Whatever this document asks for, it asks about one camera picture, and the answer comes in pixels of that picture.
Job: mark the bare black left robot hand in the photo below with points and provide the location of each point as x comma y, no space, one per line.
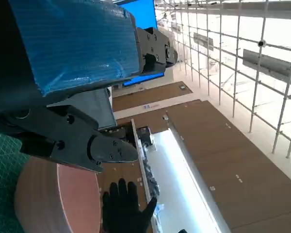
72,46

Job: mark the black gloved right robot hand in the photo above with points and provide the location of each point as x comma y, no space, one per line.
123,213

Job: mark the pink bowl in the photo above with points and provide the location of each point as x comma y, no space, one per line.
43,199

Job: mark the monitor with blue screen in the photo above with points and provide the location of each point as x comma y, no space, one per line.
145,14

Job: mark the green cutting mat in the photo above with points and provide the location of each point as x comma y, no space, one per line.
2,174

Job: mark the grey ceiling light panel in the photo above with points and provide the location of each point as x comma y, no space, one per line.
203,41
271,64

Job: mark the black dome sensor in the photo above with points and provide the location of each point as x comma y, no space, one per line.
260,43

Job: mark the white pipe grid frame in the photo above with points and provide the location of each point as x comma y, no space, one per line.
236,72

